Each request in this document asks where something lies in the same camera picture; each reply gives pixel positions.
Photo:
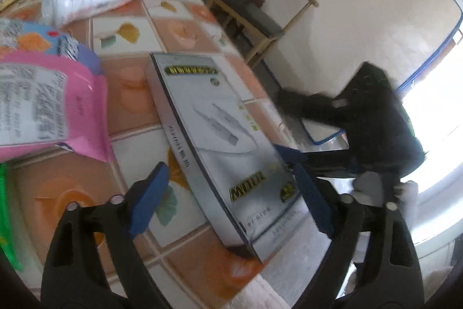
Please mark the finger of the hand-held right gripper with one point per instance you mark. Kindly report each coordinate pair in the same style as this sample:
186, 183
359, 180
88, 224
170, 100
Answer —
289, 153
311, 106

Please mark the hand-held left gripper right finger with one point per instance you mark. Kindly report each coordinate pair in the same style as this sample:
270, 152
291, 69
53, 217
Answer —
314, 200

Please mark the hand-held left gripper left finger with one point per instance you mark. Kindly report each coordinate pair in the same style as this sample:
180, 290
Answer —
150, 200

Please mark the printed grey box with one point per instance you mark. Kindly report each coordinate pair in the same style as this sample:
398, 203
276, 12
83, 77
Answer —
224, 135

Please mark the green foil snack packet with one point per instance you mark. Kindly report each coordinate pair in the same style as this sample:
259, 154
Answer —
5, 222

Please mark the leaf and coffee patterned tablecloth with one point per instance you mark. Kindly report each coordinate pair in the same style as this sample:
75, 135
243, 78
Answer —
134, 102

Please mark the wooden chair with curved backrest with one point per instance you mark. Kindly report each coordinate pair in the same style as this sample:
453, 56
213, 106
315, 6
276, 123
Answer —
260, 17

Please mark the white mattress with blue edge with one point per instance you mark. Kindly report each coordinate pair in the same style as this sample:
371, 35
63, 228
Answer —
361, 5

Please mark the pink orange snack bag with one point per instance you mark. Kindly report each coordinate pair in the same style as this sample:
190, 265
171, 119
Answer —
83, 102

